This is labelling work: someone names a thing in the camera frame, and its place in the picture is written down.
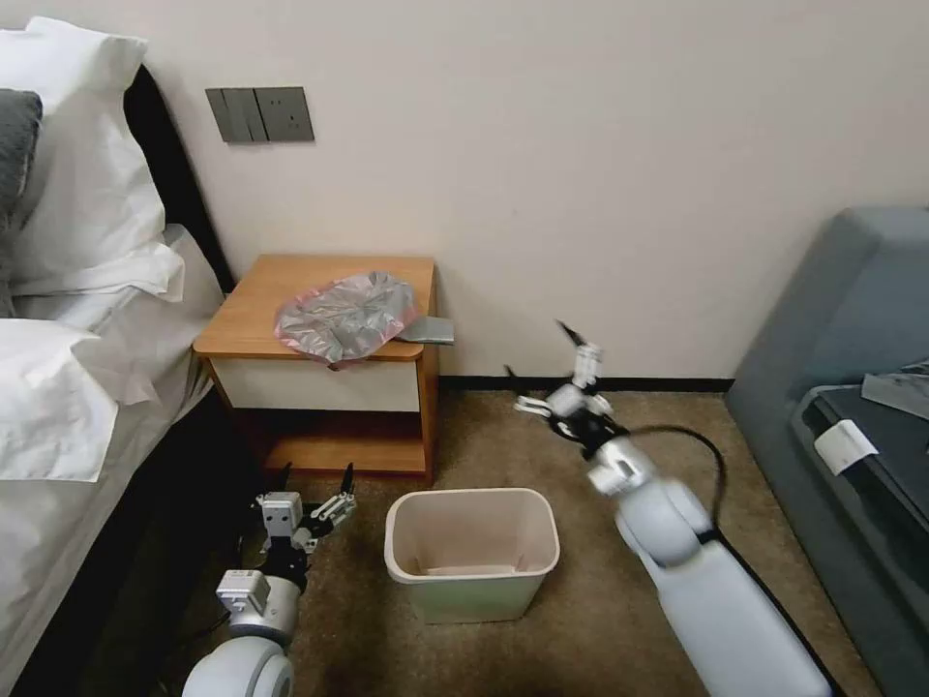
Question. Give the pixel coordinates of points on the grey-blue sofa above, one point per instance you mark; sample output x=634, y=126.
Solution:
x=820, y=305

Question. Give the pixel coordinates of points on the dark grey pillow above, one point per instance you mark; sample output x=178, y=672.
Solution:
x=16, y=152

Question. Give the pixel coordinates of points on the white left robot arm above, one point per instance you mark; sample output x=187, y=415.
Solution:
x=250, y=639

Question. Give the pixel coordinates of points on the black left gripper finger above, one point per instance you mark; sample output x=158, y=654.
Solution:
x=278, y=483
x=347, y=495

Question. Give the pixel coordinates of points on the large white pillow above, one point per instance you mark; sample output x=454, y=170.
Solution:
x=80, y=160

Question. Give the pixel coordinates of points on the wooden nightstand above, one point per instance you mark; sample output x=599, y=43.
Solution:
x=254, y=305

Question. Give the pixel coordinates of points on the beige plastic trash can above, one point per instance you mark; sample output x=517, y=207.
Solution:
x=472, y=581

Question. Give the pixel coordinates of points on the grey wall switch socket panel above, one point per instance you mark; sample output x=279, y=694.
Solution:
x=261, y=115

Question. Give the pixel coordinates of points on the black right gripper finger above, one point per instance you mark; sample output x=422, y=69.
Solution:
x=533, y=405
x=588, y=363

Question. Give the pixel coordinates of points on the white bed mattress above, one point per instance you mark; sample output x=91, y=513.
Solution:
x=94, y=523

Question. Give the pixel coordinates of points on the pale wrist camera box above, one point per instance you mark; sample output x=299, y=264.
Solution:
x=570, y=398
x=281, y=512

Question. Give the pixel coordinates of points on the white paper label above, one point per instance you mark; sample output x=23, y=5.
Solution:
x=845, y=446

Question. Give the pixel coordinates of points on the dark grey plastic storage box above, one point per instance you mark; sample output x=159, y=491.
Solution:
x=893, y=523

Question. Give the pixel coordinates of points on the grey garbage bag pink rim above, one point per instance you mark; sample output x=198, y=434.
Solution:
x=341, y=316

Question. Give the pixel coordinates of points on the black bed headboard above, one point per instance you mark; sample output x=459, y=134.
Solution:
x=170, y=160

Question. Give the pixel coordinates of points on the white nightstand drawer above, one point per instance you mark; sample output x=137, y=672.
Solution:
x=312, y=385

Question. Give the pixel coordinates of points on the white folded duvet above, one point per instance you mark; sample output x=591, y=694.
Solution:
x=51, y=406

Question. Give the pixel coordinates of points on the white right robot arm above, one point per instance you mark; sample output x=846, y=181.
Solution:
x=726, y=603

